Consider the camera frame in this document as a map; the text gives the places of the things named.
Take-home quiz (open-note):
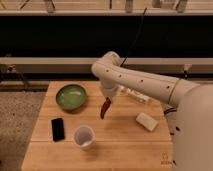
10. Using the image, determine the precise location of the red chili pepper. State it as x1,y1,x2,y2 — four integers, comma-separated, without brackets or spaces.
100,97,111,119

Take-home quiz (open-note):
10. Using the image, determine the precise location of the green ceramic bowl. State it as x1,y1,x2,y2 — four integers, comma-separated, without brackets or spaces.
55,84,87,110

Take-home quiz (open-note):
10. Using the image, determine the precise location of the black hanging cable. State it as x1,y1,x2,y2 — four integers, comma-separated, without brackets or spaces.
119,7,148,68

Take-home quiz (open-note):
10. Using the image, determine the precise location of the white soap bar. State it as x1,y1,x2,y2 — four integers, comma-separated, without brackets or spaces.
136,113,158,132

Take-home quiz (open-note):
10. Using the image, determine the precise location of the black smartphone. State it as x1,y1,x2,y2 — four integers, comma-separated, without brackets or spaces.
51,118,65,141

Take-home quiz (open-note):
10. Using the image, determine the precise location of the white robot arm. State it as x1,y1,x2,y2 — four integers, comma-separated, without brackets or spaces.
91,51,213,171

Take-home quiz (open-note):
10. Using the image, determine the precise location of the grey metal rail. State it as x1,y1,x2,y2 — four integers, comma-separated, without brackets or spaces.
0,57,213,74

